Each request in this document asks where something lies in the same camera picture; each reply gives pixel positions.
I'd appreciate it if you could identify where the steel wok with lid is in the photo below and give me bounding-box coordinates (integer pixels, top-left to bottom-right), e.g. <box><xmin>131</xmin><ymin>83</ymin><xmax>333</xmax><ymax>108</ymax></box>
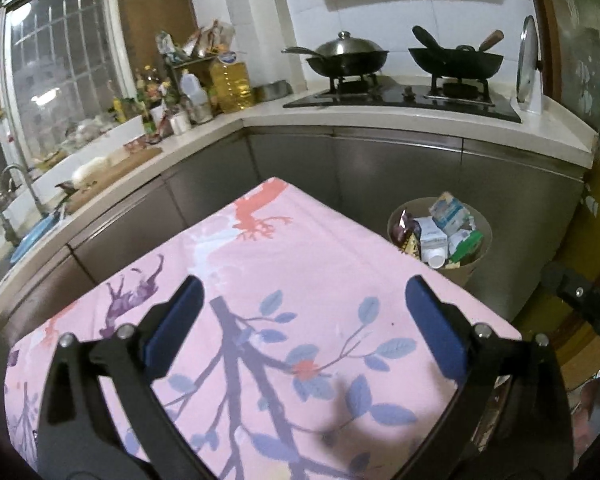
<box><xmin>283</xmin><ymin>30</ymin><xmax>388</xmax><ymax>79</ymax></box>

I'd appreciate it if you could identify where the white plastic jug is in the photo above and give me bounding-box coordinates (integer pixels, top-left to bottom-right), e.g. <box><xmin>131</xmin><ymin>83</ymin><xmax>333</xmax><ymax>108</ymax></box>
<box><xmin>180</xmin><ymin>70</ymin><xmax>213</xmax><ymax>125</ymax></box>

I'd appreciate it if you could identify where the white blue milk carton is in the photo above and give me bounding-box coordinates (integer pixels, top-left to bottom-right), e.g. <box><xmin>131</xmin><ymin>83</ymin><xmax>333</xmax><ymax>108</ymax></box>
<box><xmin>415</xmin><ymin>217</ymin><xmax>449</xmax><ymax>270</ymax></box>

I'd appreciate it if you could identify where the black wok with spatula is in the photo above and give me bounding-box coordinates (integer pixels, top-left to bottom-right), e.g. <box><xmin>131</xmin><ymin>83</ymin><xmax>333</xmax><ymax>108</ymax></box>
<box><xmin>408</xmin><ymin>25</ymin><xmax>504</xmax><ymax>79</ymax></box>

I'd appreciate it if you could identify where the pink floral tablecloth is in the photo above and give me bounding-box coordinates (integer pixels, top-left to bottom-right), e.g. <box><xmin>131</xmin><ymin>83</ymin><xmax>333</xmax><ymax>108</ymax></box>
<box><xmin>2</xmin><ymin>175</ymin><xmax>524</xmax><ymax>480</ymax></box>

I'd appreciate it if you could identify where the barred kitchen window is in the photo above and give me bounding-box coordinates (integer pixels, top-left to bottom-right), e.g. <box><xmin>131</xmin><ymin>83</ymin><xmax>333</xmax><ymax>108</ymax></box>
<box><xmin>0</xmin><ymin>0</ymin><xmax>131</xmax><ymax>167</ymax></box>

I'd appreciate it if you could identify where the white tissue packet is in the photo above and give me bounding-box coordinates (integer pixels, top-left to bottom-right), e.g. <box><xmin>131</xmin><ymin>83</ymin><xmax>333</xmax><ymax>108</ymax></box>
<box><xmin>429</xmin><ymin>192</ymin><xmax>476</xmax><ymax>236</ymax></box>

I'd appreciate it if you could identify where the long wooden chopping board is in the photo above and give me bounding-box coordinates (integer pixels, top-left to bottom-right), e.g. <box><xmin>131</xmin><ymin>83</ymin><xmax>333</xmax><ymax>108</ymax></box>
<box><xmin>66</xmin><ymin>146</ymin><xmax>162</xmax><ymax>214</ymax></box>

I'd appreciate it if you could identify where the beige trash bin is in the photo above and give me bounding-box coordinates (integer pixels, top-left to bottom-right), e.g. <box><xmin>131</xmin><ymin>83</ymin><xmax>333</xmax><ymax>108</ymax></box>
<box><xmin>387</xmin><ymin>193</ymin><xmax>493</xmax><ymax>287</ymax></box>

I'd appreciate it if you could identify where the black gas stove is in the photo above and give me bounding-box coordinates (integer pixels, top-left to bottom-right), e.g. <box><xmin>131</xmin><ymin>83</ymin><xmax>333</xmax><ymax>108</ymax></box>
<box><xmin>284</xmin><ymin>75</ymin><xmax>521</xmax><ymax>124</ymax></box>

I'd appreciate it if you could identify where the green red snack wrapper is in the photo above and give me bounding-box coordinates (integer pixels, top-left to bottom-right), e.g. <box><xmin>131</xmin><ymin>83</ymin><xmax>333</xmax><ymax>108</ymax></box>
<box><xmin>448</xmin><ymin>229</ymin><xmax>484</xmax><ymax>266</ymax></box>

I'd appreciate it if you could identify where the glass pot lid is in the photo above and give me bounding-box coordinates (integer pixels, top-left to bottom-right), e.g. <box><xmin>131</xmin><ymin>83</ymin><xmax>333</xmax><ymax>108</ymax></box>
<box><xmin>516</xmin><ymin>15</ymin><xmax>543</xmax><ymax>115</ymax></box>

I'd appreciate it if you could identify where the yellow cooking oil jug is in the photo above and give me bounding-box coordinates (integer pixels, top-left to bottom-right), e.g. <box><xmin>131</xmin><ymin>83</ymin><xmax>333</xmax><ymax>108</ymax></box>
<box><xmin>210</xmin><ymin>51</ymin><xmax>256</xmax><ymax>113</ymax></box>

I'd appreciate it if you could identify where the orange snack wrapper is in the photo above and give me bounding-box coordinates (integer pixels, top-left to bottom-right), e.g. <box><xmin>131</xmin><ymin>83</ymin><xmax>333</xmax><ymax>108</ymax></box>
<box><xmin>391</xmin><ymin>209</ymin><xmax>420</xmax><ymax>259</ymax></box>

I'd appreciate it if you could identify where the chrome kitchen faucet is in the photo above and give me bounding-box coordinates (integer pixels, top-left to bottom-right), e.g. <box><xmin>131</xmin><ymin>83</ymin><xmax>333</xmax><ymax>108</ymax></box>
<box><xmin>0</xmin><ymin>162</ymin><xmax>50</xmax><ymax>219</ymax></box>

